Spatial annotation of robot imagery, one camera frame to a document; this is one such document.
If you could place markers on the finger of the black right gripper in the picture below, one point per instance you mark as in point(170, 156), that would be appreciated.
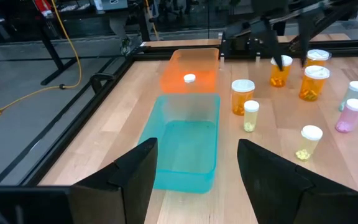
point(269, 37)
point(306, 34)

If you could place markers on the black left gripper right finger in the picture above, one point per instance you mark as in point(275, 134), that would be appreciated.
point(269, 186)

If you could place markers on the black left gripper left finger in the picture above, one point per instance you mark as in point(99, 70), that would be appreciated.
point(129, 186)

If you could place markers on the large orange pill bottle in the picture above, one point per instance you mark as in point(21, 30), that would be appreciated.
point(242, 99)
point(318, 55)
point(313, 84)

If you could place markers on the medium orange pill bottle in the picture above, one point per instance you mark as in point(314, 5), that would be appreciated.
point(278, 77)

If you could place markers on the slim yellow pill bottle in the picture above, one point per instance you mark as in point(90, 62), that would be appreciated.
point(251, 116)

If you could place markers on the clear pill bottle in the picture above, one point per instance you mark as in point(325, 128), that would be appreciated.
point(354, 90)

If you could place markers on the pink pill bottle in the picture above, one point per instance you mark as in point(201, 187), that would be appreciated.
point(350, 116)

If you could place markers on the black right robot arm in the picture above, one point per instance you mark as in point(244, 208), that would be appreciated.
point(238, 43)

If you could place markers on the teal translucent plastic bin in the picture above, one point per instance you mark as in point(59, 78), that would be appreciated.
point(185, 149)

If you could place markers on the orange translucent plastic bin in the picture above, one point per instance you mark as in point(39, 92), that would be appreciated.
point(194, 62)

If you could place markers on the red tool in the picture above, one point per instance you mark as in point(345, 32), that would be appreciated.
point(43, 7)

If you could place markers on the black aluminium table frame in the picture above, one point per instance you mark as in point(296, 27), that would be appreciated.
point(346, 52)

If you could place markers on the black desk frame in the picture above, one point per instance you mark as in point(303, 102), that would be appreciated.
point(50, 46)

